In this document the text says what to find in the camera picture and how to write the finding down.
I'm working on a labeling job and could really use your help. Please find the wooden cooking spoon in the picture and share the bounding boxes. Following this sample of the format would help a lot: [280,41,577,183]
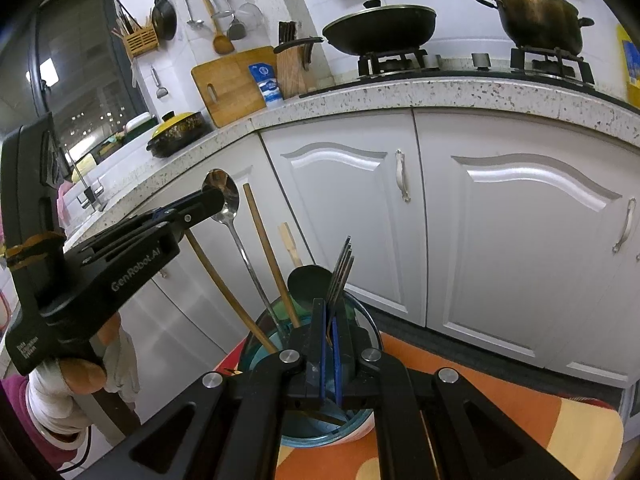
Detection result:
[200,0,236,55]

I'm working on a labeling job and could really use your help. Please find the yellow blue package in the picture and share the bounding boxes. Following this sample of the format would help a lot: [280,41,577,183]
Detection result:
[616,24,640,103]

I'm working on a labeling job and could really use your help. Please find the person's left hand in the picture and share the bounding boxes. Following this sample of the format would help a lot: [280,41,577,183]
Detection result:
[27,312,142,436]

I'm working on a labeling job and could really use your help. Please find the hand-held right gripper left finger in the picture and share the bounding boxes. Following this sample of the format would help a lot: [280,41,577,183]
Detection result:
[102,299,329,480]

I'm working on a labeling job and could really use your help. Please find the white cabinet door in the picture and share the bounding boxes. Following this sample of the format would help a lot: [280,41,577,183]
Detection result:
[412,107,640,386]
[257,110,428,331]
[107,132,313,391]

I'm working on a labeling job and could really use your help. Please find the pale wooden chopstick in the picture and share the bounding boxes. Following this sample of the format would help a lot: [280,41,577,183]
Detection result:
[278,222,304,269]

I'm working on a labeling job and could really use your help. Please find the small steel spoon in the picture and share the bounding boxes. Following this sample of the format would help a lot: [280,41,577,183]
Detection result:
[201,168,288,341]

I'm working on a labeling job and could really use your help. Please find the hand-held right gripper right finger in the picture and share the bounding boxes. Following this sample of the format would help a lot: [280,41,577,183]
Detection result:
[332,305,581,480]

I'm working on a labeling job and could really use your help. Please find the floral utensil holder teal rim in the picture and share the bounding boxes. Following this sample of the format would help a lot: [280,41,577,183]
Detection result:
[235,290,385,448]

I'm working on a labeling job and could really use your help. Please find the wooden cutting board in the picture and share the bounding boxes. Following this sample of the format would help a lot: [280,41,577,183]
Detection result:
[191,46,278,128]

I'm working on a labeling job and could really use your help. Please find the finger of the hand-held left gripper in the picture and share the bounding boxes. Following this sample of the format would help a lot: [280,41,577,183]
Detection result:
[65,189,227,267]

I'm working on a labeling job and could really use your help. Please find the wooden chopstick rack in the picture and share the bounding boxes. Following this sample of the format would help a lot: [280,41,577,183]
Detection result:
[112,0,160,60]

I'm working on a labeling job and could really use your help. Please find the blue white packet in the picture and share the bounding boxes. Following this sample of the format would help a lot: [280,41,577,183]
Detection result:
[248,62,285,106]

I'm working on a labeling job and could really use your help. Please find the grey spatula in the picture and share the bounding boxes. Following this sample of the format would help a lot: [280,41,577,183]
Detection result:
[215,0,247,41]

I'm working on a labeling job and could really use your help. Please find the steel faucet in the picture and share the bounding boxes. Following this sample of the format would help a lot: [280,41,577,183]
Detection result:
[65,145,107,212]

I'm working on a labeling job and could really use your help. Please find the steel peeler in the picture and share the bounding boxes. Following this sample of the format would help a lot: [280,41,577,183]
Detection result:
[151,66,170,100]

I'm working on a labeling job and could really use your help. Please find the mesh strainer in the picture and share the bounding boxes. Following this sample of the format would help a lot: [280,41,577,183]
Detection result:
[220,0,264,31]

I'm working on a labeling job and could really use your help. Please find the large steel spoon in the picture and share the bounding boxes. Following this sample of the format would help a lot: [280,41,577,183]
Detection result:
[287,264,335,313]

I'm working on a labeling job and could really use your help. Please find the dark stock pot with lid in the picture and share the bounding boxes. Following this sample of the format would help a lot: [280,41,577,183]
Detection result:
[472,0,596,56]

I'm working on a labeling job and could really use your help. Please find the black wok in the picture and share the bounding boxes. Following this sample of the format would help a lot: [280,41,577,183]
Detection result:
[274,0,437,57]

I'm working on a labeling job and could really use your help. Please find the small black frying pan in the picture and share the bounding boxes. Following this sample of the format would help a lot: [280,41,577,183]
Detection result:
[150,0,178,42]

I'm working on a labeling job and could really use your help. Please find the black pot with yellow lid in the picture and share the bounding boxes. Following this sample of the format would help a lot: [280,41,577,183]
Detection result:
[146,111,213,158]

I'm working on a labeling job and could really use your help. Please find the orange yellow red patterned mat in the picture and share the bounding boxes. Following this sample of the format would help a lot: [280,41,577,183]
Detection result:
[215,332,626,480]

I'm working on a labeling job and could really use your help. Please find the metal cabinet handle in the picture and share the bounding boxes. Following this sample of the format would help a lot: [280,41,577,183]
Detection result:
[612,197,637,254]
[395,149,412,203]

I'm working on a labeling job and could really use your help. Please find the steel ladle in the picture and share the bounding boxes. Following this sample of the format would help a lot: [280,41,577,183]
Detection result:
[180,0,206,30]

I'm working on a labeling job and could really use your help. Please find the white container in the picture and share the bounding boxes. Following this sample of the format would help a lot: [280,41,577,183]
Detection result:
[125,112,153,136]

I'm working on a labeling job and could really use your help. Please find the wooden knife block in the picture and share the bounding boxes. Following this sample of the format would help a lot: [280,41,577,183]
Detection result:
[276,20,319,99]

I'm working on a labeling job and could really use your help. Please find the black gas stove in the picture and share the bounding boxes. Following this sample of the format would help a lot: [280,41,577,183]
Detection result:
[299,47,598,95]

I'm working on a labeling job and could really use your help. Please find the silver fork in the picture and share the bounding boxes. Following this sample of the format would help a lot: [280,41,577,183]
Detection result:
[322,235,357,341]

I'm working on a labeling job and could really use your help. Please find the dark window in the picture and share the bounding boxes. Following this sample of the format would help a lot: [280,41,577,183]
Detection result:
[30,0,151,161]

